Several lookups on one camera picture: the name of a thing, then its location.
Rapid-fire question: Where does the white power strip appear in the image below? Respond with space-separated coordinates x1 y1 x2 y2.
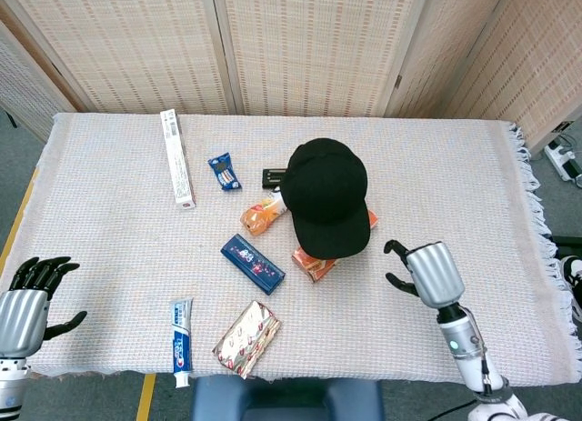
544 141 582 182

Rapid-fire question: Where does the pale woven tablecloth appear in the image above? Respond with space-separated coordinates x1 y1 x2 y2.
0 111 579 389

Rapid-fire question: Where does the long white toothpaste box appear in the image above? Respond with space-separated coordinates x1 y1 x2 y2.
159 108 197 211

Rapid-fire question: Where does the woven folding screen panel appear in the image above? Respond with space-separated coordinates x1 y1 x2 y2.
384 0 508 118
0 0 242 117
0 20 76 143
449 0 582 156
211 0 433 118

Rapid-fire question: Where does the black baseball cap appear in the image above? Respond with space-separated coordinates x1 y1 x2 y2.
281 137 372 261

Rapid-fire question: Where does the dark blue printed box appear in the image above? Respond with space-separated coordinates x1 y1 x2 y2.
220 233 287 297

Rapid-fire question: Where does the orange cardboard snack box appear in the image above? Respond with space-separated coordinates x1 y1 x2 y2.
290 209 380 285

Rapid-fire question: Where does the blue cookie snack packet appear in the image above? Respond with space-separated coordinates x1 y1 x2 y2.
207 152 244 193

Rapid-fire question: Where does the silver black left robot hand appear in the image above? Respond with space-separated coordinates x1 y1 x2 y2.
0 256 88 359

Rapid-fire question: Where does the blue white toothpaste tube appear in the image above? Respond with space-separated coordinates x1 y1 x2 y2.
168 296 196 389

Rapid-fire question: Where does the gold foil red-print package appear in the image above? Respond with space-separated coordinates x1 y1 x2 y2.
211 299 282 380

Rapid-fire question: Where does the black white sneaker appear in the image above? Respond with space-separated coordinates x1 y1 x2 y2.
559 256 582 323

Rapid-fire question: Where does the small black device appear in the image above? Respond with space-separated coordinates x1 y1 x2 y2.
261 167 290 187

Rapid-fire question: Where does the orange juice bottle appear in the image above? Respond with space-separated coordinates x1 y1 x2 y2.
239 188 290 238

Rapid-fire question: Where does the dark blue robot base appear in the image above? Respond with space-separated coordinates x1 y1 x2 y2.
190 375 386 421

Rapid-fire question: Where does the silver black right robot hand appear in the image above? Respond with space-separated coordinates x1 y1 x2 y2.
384 239 467 310

